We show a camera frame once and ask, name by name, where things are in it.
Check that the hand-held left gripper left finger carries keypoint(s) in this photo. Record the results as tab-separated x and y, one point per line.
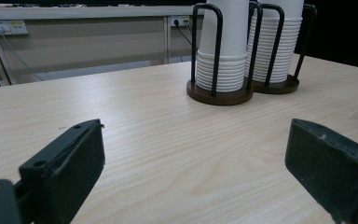
62	174

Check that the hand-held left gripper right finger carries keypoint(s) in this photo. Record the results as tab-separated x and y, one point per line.
332	165

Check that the stack of white paper cups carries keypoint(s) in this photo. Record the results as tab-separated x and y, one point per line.
231	34
289	46

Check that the white wall socket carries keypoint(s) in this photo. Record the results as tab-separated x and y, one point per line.
12	27
180	20

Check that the beige desk frame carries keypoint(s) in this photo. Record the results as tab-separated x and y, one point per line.
74	12

